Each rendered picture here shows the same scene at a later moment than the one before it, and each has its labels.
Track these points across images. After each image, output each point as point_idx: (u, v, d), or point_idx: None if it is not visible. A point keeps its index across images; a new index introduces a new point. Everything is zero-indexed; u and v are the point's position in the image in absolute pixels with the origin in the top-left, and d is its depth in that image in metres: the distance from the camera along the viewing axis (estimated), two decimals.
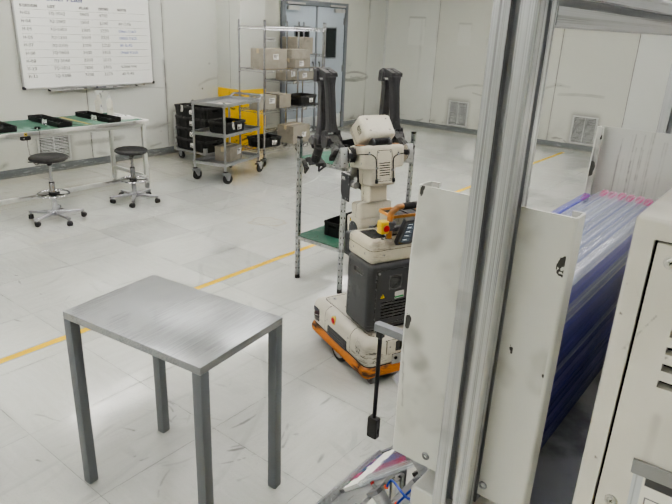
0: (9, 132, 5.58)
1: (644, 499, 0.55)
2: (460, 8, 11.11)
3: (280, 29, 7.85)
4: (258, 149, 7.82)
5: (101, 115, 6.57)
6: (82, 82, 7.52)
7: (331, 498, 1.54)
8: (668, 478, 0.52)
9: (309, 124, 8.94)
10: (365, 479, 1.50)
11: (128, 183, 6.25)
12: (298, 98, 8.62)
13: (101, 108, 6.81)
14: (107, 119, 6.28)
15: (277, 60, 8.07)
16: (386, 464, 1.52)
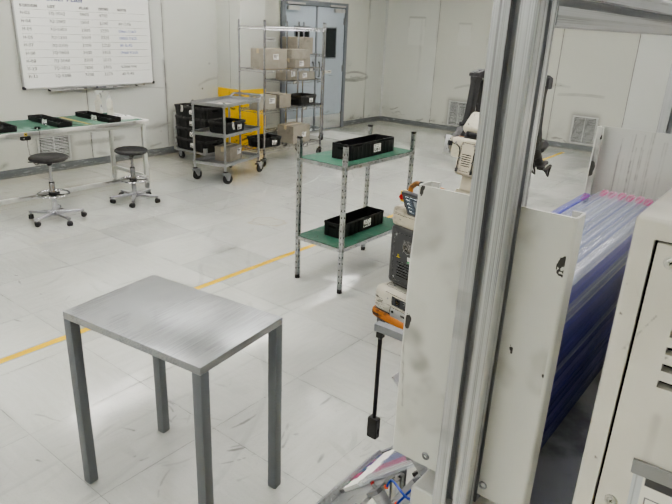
0: (9, 132, 5.58)
1: (644, 499, 0.55)
2: (460, 8, 11.11)
3: (280, 29, 7.85)
4: (258, 149, 7.82)
5: (101, 115, 6.57)
6: (82, 82, 7.52)
7: (331, 498, 1.54)
8: (668, 478, 0.52)
9: (309, 124, 8.94)
10: (365, 479, 1.50)
11: (128, 183, 6.25)
12: (298, 98, 8.62)
13: (101, 108, 6.81)
14: (107, 119, 6.28)
15: (277, 60, 8.07)
16: (386, 464, 1.52)
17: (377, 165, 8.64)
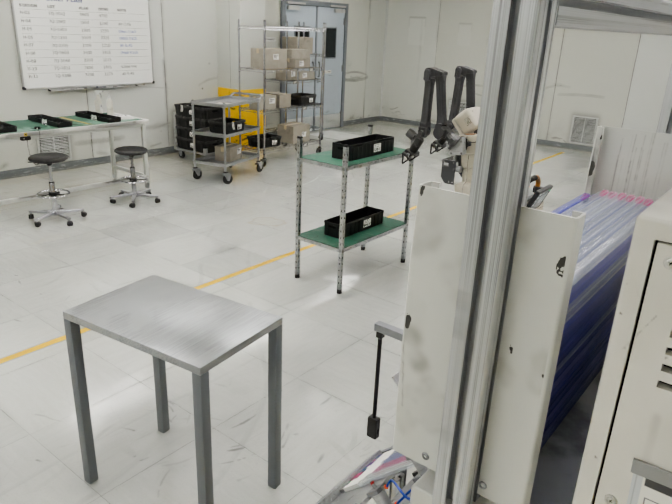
0: (9, 132, 5.58)
1: (644, 499, 0.55)
2: (460, 8, 11.11)
3: (280, 29, 7.85)
4: (258, 149, 7.82)
5: (101, 115, 6.57)
6: (82, 82, 7.52)
7: (331, 498, 1.54)
8: (668, 478, 0.52)
9: (309, 124, 8.94)
10: (365, 479, 1.50)
11: (128, 183, 6.25)
12: (298, 98, 8.62)
13: (101, 108, 6.81)
14: (107, 119, 6.28)
15: (277, 60, 8.07)
16: (386, 464, 1.52)
17: (377, 165, 8.64)
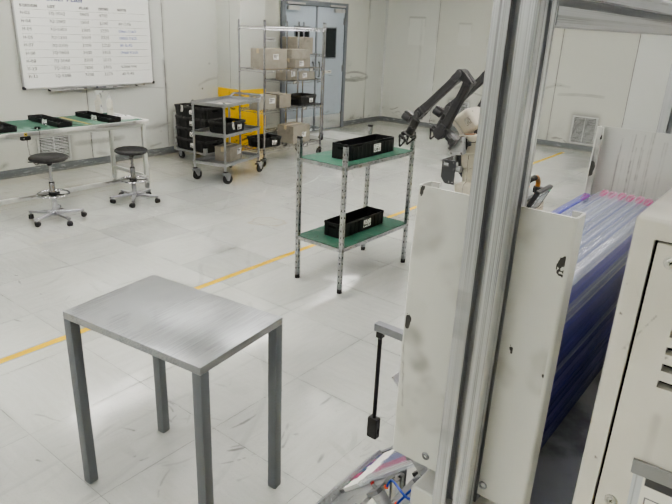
0: (9, 132, 5.58)
1: (644, 499, 0.55)
2: (460, 8, 11.11)
3: (280, 29, 7.85)
4: (258, 149, 7.82)
5: (101, 115, 6.57)
6: (82, 82, 7.52)
7: (331, 498, 1.54)
8: (668, 478, 0.52)
9: (309, 124, 8.94)
10: (365, 479, 1.50)
11: (128, 183, 6.25)
12: (298, 98, 8.62)
13: (101, 108, 6.81)
14: (107, 119, 6.28)
15: (277, 60, 8.07)
16: (386, 464, 1.52)
17: (377, 165, 8.64)
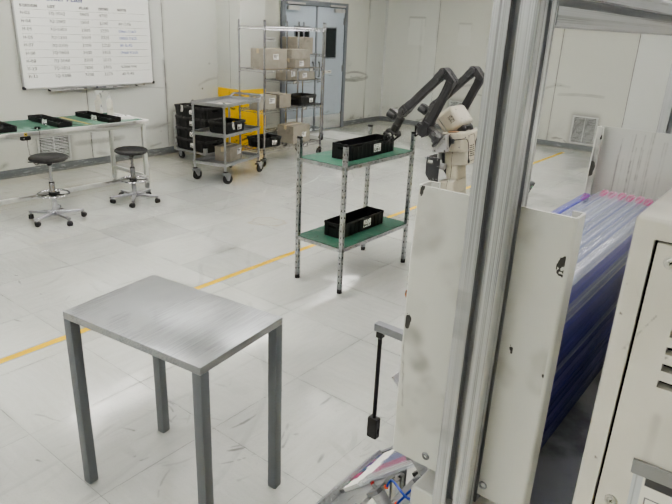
0: (9, 132, 5.58)
1: (644, 499, 0.55)
2: (460, 8, 11.11)
3: (280, 29, 7.85)
4: (258, 149, 7.82)
5: (101, 115, 6.57)
6: (82, 82, 7.52)
7: (331, 498, 1.54)
8: (668, 478, 0.52)
9: (309, 124, 8.94)
10: (365, 479, 1.50)
11: (128, 183, 6.25)
12: (298, 98, 8.62)
13: (101, 108, 6.81)
14: (107, 119, 6.28)
15: (277, 60, 8.07)
16: (386, 464, 1.52)
17: (377, 165, 8.64)
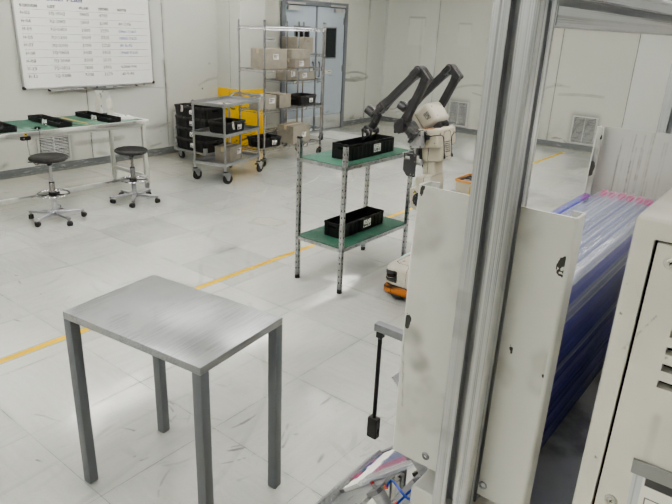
0: (9, 132, 5.58)
1: (644, 499, 0.55)
2: (460, 8, 11.11)
3: (280, 29, 7.85)
4: (258, 149, 7.82)
5: (101, 115, 6.57)
6: (82, 82, 7.52)
7: (331, 498, 1.54)
8: (668, 478, 0.52)
9: (309, 124, 8.94)
10: (365, 479, 1.50)
11: (128, 183, 6.25)
12: (298, 98, 8.62)
13: (101, 108, 6.81)
14: (107, 119, 6.28)
15: (277, 60, 8.07)
16: (386, 464, 1.52)
17: (377, 165, 8.64)
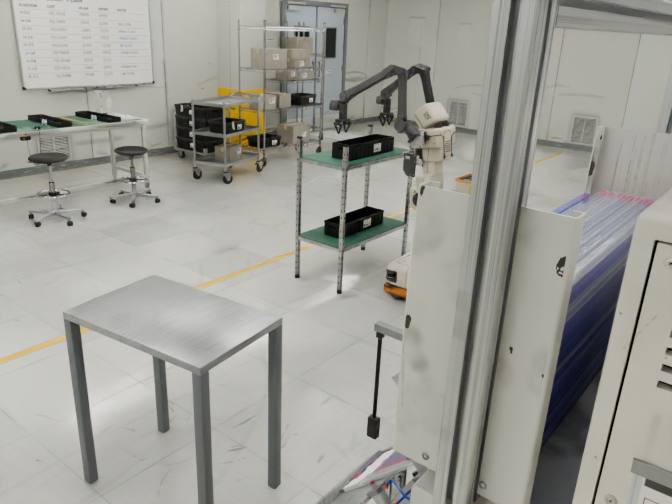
0: (9, 132, 5.58)
1: (644, 499, 0.55)
2: (460, 8, 11.11)
3: (280, 29, 7.85)
4: (258, 149, 7.82)
5: (101, 115, 6.57)
6: (82, 82, 7.52)
7: (331, 498, 1.54)
8: (668, 478, 0.52)
9: (309, 124, 8.94)
10: (365, 479, 1.50)
11: (128, 183, 6.25)
12: (298, 98, 8.62)
13: (101, 108, 6.81)
14: (107, 119, 6.28)
15: (277, 60, 8.07)
16: (386, 464, 1.52)
17: (377, 165, 8.64)
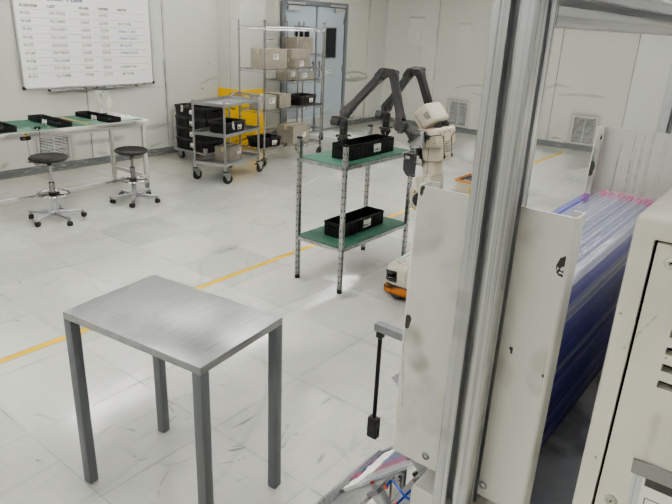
0: (9, 132, 5.58)
1: (644, 499, 0.55)
2: (460, 8, 11.11)
3: (280, 29, 7.85)
4: (258, 149, 7.82)
5: (101, 115, 6.57)
6: (82, 82, 7.52)
7: (331, 498, 1.54)
8: (668, 478, 0.52)
9: (309, 124, 8.94)
10: (365, 479, 1.50)
11: (128, 183, 6.25)
12: (298, 98, 8.62)
13: (101, 108, 6.81)
14: (107, 119, 6.28)
15: (277, 60, 8.07)
16: (386, 464, 1.52)
17: (377, 165, 8.64)
